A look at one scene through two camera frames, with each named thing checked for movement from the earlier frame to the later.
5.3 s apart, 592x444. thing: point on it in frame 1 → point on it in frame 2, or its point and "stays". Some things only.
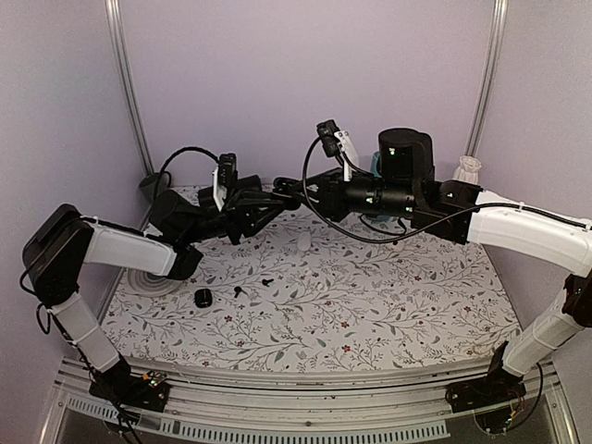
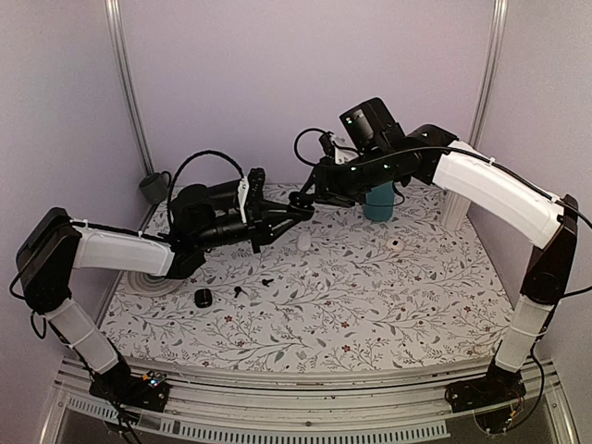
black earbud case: (203, 298) stays
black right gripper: (332, 203) → (326, 191)
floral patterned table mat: (317, 292) stays
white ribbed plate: (150, 285) stays
